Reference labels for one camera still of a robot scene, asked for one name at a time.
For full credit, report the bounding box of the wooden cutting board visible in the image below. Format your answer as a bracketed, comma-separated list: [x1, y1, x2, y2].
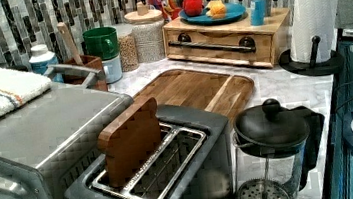
[134, 69, 255, 120]

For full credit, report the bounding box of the wooden toast slice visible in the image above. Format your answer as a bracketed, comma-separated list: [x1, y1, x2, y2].
[97, 97, 161, 188]

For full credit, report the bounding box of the grey two-slot toaster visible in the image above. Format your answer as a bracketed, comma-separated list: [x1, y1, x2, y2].
[64, 105, 233, 199]

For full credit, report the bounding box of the light blue mug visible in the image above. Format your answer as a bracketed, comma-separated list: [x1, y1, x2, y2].
[103, 56, 122, 84]

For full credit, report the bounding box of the brown utensil holder box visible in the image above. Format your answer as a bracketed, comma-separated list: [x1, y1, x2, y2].
[63, 55, 108, 92]

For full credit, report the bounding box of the white jar with wooden lid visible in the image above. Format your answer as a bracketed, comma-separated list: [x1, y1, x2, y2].
[125, 2, 165, 63]

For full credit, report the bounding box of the green mug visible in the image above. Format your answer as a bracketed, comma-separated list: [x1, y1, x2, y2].
[83, 26, 120, 61]

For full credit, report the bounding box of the red plush apple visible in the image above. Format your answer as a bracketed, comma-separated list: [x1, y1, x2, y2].
[182, 0, 203, 17]

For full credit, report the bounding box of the orange plush fruit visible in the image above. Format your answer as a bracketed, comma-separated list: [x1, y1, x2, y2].
[206, 0, 227, 19]

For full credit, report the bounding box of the blue plate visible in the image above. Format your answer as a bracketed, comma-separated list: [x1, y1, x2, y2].
[179, 3, 246, 26]

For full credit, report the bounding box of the black glass french press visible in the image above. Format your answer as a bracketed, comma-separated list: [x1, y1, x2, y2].
[231, 98, 325, 199]

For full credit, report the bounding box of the blue salt shaker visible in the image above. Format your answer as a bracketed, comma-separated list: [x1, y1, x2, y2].
[250, 0, 266, 26]

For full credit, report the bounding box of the white blue bottle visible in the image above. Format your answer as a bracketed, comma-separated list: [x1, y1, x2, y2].
[29, 44, 58, 75]

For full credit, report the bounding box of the black paper towel holder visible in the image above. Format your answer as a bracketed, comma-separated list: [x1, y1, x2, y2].
[279, 35, 345, 77]

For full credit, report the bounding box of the silver toaster oven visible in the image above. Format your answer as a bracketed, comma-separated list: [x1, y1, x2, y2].
[0, 64, 132, 199]

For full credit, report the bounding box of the white paper towel roll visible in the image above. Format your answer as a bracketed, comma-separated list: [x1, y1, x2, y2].
[290, 0, 338, 63]

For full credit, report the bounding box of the black drawer handle bar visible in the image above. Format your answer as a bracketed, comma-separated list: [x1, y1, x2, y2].
[167, 33, 256, 54]

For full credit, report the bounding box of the wooden spoon handle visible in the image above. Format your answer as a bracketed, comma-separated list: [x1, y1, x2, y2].
[56, 22, 83, 66]

